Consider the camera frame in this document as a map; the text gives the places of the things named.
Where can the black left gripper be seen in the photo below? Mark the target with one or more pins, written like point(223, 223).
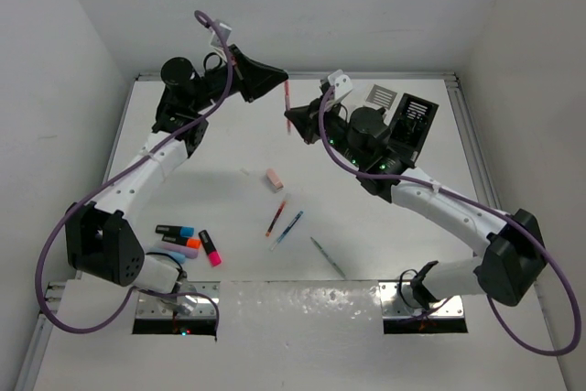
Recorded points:
point(253, 80)

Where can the green pen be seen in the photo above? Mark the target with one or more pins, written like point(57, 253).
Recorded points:
point(328, 258)

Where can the pink highlighter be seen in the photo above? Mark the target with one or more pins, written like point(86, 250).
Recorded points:
point(209, 248)

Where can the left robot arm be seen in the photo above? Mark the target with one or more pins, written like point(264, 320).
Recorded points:
point(99, 235)

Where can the red ink pen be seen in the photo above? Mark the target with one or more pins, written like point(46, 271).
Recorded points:
point(278, 213)

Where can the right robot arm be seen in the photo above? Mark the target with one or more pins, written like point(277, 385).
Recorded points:
point(504, 263)

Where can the black slotted organizer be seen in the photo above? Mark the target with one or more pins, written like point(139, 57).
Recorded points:
point(410, 126)

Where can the metal base plate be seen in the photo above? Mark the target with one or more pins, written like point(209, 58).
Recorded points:
point(394, 308)
point(194, 301)

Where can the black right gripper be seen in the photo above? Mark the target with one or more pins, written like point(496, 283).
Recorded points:
point(306, 118)

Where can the orange capped highlighter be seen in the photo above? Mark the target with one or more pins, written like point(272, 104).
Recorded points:
point(190, 242)

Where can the blue ink pen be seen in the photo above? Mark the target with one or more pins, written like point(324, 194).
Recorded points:
point(286, 231)

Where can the pink pen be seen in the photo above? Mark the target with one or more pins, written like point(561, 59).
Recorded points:
point(287, 105)

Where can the purple highlighter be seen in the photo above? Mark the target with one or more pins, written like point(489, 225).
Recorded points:
point(188, 252)

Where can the pink eraser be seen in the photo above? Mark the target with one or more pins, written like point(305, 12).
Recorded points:
point(274, 181)

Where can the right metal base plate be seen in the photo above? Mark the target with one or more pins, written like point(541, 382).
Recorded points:
point(394, 308)

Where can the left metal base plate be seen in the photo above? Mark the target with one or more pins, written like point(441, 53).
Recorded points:
point(194, 301)

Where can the white slotted organizer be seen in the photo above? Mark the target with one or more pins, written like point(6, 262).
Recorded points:
point(374, 96)

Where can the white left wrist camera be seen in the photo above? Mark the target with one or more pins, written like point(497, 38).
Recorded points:
point(220, 34)

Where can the blue capped highlighter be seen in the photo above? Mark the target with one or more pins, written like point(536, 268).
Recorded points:
point(172, 230)

